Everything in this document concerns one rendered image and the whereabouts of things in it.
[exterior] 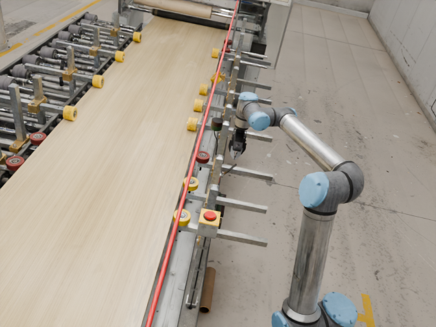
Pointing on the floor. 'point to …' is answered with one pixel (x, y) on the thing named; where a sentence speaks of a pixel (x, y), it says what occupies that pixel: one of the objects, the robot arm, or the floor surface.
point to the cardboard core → (207, 290)
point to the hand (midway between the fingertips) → (234, 158)
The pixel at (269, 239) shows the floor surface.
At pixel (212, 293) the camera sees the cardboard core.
